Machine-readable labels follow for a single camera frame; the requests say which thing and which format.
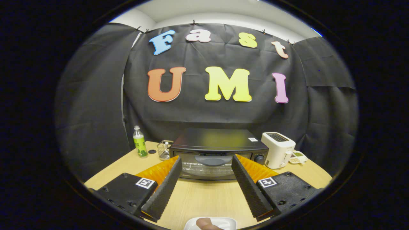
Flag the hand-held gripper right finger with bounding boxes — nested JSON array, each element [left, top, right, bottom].
[[231, 154, 323, 222]]

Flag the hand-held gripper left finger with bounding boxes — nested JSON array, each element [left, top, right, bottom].
[[96, 156, 183, 223]]

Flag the black toaster oven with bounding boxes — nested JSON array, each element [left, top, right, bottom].
[[169, 128, 269, 181]]

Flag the white bread toaster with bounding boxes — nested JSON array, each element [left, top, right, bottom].
[[261, 132, 296, 169]]

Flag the white rectangular plate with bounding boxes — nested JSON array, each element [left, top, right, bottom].
[[184, 217, 237, 230]]

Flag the green label plastic bottle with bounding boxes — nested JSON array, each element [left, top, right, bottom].
[[133, 125, 148, 158]]

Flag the white divided snack dish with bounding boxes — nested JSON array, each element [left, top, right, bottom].
[[289, 150, 308, 165]]

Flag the black backdrop cloth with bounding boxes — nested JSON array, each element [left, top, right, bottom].
[[54, 22, 359, 182]]

